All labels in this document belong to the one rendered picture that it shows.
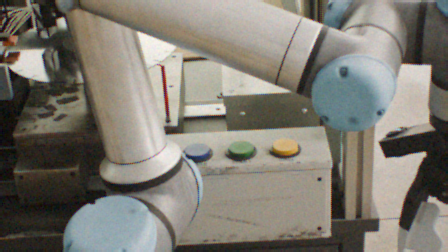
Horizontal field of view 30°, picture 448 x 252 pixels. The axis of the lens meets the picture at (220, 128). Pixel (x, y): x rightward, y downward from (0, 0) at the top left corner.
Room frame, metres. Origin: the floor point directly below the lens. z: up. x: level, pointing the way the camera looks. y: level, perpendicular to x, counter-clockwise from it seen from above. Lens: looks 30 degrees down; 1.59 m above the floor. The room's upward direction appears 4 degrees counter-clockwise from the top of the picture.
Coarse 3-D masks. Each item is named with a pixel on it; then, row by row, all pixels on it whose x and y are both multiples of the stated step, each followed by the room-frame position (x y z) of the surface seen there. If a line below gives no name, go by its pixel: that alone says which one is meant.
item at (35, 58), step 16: (32, 32) 1.54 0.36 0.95; (64, 32) 1.53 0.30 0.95; (16, 48) 1.47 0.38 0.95; (32, 48) 1.46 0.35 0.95; (48, 48) 1.46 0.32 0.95; (144, 48) 1.43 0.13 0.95; (160, 48) 1.42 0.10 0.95; (16, 64) 1.39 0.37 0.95; (32, 64) 1.39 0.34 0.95; (48, 64) 1.39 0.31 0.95; (64, 64) 1.38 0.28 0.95; (48, 80) 1.32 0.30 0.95; (64, 80) 1.31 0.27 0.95; (80, 80) 1.31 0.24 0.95
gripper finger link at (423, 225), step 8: (424, 208) 0.81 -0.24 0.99; (432, 208) 0.81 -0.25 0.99; (416, 216) 0.81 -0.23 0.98; (424, 216) 0.81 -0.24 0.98; (432, 216) 0.80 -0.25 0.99; (416, 224) 0.80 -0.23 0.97; (424, 224) 0.80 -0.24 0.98; (432, 224) 0.79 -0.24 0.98; (400, 232) 0.80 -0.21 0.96; (408, 232) 0.80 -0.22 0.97; (416, 232) 0.80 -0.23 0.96; (424, 232) 0.79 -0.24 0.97; (432, 232) 0.79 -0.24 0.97; (400, 240) 0.80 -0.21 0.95; (408, 240) 0.80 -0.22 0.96; (416, 240) 0.79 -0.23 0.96; (424, 240) 0.79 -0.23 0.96; (432, 240) 0.78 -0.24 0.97; (440, 240) 0.78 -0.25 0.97; (400, 248) 0.80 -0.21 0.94; (408, 248) 0.79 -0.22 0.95; (416, 248) 0.79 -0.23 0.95; (424, 248) 0.78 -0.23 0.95; (432, 248) 0.77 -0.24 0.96; (440, 248) 0.77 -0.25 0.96
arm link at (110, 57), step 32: (96, 32) 0.94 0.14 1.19; (128, 32) 0.96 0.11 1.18; (96, 64) 0.94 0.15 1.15; (128, 64) 0.95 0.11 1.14; (96, 96) 0.95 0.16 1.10; (128, 96) 0.94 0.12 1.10; (128, 128) 0.94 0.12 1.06; (160, 128) 0.97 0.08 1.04; (128, 160) 0.94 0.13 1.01; (160, 160) 0.94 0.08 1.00; (128, 192) 0.92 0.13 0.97; (160, 192) 0.92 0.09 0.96; (192, 192) 0.97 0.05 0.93
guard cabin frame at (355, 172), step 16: (304, 0) 1.85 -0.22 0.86; (304, 16) 1.85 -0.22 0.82; (368, 128) 1.13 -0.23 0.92; (352, 144) 1.13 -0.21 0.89; (368, 144) 1.13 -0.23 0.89; (352, 160) 1.13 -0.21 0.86; (368, 160) 1.13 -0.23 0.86; (352, 176) 1.13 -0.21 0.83; (368, 176) 1.13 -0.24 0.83; (352, 192) 1.13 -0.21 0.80; (368, 192) 1.13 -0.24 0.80; (352, 208) 1.13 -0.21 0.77; (368, 208) 1.13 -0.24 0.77
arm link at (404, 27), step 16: (336, 0) 0.87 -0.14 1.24; (352, 0) 0.86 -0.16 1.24; (368, 0) 0.86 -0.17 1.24; (384, 0) 0.86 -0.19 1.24; (400, 0) 0.85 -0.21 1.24; (416, 0) 0.85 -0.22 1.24; (336, 16) 0.85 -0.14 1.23; (352, 16) 0.83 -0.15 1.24; (368, 16) 0.81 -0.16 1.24; (384, 16) 0.82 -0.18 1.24; (400, 16) 0.83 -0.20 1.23; (416, 16) 0.83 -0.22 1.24; (400, 32) 0.80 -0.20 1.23; (416, 32) 0.82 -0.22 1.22; (416, 48) 0.81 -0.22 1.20; (416, 64) 0.83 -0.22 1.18
